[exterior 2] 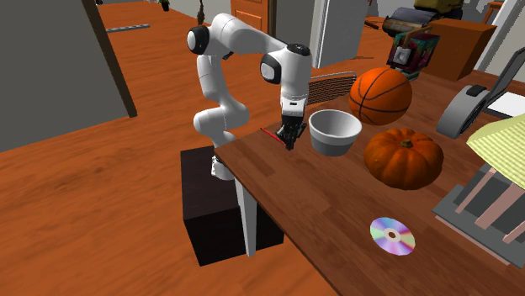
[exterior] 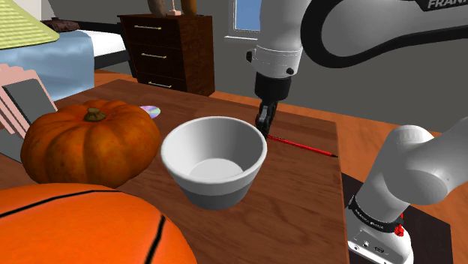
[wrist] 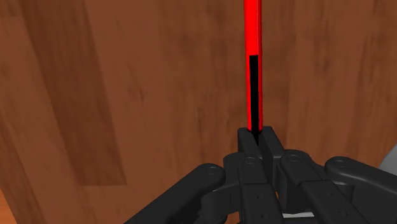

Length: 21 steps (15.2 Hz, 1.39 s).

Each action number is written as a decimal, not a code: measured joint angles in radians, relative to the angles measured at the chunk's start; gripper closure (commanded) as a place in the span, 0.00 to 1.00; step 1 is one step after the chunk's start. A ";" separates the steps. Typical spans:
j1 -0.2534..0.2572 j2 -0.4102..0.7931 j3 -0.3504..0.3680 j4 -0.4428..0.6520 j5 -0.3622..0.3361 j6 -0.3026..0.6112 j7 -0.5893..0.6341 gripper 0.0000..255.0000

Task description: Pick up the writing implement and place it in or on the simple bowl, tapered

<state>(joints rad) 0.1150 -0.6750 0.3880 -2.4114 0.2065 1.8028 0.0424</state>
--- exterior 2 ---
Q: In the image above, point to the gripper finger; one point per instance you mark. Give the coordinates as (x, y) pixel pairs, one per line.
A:
(284, 137)
(298, 138)

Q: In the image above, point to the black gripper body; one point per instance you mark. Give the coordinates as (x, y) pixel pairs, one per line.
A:
(293, 123)

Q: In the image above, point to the red pen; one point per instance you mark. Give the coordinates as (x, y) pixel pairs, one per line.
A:
(270, 135)

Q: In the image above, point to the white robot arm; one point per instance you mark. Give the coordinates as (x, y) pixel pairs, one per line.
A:
(229, 41)

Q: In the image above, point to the white bowl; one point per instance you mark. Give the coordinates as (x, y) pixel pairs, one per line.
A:
(334, 141)

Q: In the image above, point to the dark ribbed rectangular basket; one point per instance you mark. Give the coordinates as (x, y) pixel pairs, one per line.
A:
(328, 88)

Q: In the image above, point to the brown wooden table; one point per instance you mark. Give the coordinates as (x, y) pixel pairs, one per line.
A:
(320, 205)

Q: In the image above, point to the orange basketball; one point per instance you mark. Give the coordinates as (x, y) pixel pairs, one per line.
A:
(379, 96)

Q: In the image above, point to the grey white tall cabinet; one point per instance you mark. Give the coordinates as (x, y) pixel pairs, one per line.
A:
(340, 32)

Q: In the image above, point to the orange pumpkin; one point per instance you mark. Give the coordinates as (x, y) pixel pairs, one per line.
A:
(404, 164)

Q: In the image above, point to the black robot stand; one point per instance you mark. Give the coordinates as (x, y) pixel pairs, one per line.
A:
(213, 221)

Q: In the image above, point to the orange wooden door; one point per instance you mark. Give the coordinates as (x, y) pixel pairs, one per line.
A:
(250, 14)

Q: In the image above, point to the colourful patterned box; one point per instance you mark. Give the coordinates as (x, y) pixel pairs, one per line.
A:
(418, 51)

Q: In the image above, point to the iridescent compact disc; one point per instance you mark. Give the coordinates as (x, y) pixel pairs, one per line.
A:
(400, 244)

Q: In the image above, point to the grey round tape dispenser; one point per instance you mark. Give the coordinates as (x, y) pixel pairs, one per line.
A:
(457, 110)

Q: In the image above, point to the small potted plant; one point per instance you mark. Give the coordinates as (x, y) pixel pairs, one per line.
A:
(165, 5)

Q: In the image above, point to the dark grey open laptop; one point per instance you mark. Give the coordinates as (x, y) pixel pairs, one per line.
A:
(506, 102)

